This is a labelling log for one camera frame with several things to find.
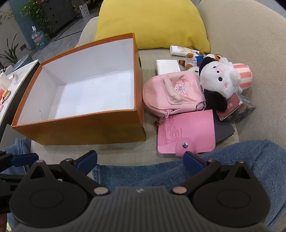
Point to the dark printed box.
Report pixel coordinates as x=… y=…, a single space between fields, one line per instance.
x=231 y=107

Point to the beige sofa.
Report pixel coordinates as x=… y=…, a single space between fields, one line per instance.
x=245 y=44

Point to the person's right leg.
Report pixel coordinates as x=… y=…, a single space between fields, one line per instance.
x=245 y=156

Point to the white rectangular box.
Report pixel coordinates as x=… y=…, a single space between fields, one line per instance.
x=168 y=66

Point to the grey-green round bin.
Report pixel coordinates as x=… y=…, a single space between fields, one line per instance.
x=22 y=62

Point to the wall outlet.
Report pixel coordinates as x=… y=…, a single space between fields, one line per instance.
x=23 y=47

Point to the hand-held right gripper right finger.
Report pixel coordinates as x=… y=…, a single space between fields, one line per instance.
x=191 y=162

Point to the marble top table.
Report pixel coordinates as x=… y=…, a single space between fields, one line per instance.
x=20 y=75

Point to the white cream tube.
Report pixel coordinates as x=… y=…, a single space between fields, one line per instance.
x=177 y=50

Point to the yellow pillow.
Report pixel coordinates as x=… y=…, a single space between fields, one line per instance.
x=152 y=22

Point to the potted narrow-leaf plant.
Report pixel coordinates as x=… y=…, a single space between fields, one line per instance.
x=10 y=52

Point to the tall leafy plant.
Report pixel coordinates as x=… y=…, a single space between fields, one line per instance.
x=35 y=13

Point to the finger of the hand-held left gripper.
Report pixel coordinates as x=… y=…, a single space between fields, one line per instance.
x=23 y=159
x=9 y=179

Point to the dark cabinet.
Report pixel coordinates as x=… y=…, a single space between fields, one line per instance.
x=62 y=15

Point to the pink mini backpack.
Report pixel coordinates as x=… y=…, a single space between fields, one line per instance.
x=172 y=93

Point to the pink card holder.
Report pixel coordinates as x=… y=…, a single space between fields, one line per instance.
x=187 y=129

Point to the water jug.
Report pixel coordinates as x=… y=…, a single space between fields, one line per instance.
x=39 y=39

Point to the small colourful trinket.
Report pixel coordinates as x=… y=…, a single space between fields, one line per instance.
x=5 y=94

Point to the brown bear plush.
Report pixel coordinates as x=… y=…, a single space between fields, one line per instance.
x=192 y=60

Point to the black and white cat plush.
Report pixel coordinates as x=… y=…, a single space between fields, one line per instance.
x=220 y=75

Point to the black notebook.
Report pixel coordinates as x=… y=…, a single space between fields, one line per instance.
x=223 y=131

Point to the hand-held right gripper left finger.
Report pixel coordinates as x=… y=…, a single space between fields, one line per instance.
x=86 y=164

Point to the orange cardboard box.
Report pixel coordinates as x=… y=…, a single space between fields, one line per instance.
x=78 y=127

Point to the small white container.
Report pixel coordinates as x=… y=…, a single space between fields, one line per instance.
x=4 y=79

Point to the pink striped plush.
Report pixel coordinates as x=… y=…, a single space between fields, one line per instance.
x=244 y=74

